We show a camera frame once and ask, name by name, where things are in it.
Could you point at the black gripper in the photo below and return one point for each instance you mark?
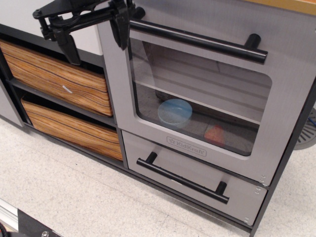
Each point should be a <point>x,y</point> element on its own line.
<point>61,17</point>

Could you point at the grey toy oven door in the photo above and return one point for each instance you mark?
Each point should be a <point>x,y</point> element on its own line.
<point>260,107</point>

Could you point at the black oven door handle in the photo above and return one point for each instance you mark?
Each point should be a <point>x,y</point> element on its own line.
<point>248,51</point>

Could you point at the upper wood pattern bin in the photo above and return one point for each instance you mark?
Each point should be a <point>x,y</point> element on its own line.
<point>72,84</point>

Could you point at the wood pattern bin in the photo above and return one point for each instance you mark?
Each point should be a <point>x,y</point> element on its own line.
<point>72,84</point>
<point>68,125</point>

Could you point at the lower wood pattern bin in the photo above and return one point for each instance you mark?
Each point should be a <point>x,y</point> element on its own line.
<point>68,125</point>

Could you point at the blue bowl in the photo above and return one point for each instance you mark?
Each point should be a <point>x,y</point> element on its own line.
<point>175,113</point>

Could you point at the toy kitchen cabinet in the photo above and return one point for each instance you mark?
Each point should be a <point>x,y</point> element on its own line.
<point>18,26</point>

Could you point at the red toy strawberry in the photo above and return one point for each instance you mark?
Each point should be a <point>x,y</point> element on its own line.
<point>215,136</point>

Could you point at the grey lower drawer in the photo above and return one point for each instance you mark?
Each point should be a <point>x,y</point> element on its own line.
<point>245,198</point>

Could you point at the grey round base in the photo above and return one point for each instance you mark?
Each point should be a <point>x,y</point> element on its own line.
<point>307,137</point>

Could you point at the aluminium rail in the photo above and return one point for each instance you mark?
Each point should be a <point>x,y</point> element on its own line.
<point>9,216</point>

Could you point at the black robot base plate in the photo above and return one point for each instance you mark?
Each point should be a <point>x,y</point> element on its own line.
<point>32,227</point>

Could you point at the black drawer handle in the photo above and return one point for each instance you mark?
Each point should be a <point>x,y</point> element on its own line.
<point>217,194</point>

